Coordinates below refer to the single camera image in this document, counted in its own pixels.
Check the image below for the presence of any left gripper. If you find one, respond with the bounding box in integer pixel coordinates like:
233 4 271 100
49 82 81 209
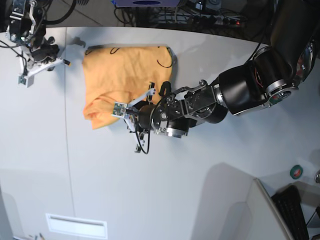
136 81 172 132

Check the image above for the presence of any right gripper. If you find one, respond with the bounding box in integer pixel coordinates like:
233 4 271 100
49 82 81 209
29 36 60 72

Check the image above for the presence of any orange t-shirt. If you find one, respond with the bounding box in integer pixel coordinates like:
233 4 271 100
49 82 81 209
82 45 174 130

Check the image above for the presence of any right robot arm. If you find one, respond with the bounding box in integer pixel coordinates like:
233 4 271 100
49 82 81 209
0 0 77 76

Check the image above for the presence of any green tape roll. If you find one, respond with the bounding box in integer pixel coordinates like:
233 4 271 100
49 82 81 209
289 164 304 180

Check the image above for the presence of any white partition panel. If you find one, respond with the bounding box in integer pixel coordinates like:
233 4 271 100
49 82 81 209
246 178 293 240

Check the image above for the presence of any black keyboard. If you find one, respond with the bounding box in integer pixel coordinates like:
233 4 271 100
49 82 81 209
271 185 309 240

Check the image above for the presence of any metal knob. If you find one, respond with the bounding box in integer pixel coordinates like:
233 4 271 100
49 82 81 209
314 170 320 184

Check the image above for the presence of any white cable slot cover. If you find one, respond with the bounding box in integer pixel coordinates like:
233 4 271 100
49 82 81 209
45 213 108 240

